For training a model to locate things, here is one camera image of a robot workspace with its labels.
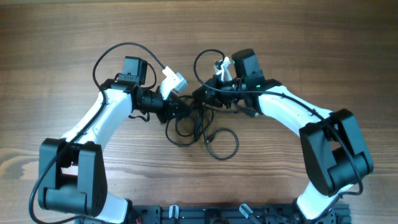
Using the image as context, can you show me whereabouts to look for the black USB cable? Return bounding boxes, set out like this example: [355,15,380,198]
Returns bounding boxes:
[186,99,261,161]

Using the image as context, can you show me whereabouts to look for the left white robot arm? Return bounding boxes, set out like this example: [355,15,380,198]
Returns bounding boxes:
[30,57,187,223]

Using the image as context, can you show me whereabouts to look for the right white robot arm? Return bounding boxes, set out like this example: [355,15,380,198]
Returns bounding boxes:
[192,49,374,223]

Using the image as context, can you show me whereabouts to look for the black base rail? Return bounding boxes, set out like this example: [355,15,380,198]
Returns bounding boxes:
[130,203,352,224]

